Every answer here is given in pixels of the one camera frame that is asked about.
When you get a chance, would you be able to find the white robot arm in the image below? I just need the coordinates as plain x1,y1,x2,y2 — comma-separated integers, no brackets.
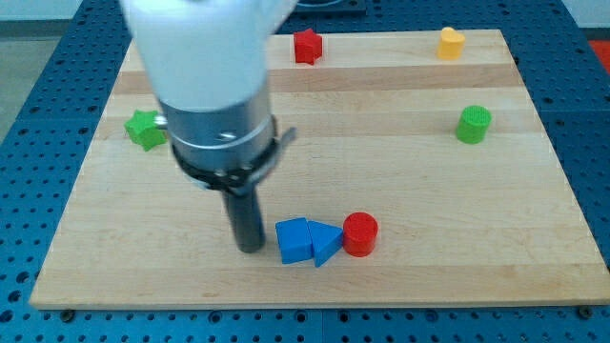
120,0,297,252

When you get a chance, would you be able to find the red star block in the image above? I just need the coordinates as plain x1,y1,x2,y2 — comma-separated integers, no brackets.
293,29,323,65

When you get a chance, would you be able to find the blue triangle block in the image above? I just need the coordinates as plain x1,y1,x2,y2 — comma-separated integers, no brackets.
308,221,343,268

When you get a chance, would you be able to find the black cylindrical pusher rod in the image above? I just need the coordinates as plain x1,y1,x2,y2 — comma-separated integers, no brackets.
222,189,265,253

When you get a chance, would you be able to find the green cylinder block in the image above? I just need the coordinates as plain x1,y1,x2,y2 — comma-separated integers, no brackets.
456,105,492,145

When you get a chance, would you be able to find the green star block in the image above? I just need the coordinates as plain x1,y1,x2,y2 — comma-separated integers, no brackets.
124,110,167,151

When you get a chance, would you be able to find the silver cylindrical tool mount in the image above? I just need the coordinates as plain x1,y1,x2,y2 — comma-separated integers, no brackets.
156,81,296,195

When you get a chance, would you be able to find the blue cube block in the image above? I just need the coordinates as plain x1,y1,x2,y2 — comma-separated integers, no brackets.
275,217,313,264

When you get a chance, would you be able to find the wooden board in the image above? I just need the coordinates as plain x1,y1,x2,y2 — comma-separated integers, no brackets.
30,30,609,311

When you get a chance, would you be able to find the yellow heart block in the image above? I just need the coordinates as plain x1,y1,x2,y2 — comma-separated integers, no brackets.
437,27,466,60

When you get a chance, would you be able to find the red cylinder block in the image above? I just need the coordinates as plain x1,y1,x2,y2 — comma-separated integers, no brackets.
343,212,378,257

